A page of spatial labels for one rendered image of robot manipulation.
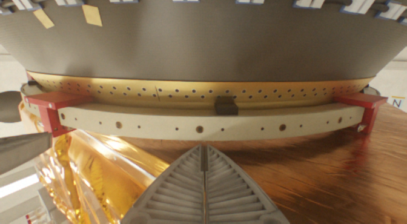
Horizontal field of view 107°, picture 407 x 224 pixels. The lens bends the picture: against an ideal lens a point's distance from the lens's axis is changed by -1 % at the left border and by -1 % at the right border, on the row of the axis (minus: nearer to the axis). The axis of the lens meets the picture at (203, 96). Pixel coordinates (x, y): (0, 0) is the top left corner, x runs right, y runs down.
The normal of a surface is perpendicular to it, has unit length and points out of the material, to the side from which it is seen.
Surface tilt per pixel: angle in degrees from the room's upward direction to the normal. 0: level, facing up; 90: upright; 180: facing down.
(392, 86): 90
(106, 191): 128
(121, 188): 134
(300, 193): 180
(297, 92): 62
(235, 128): 90
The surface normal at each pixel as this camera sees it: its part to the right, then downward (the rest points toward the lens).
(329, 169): 0.02, -0.97
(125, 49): -0.13, 0.66
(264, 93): 0.13, 0.67
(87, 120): -0.26, 0.22
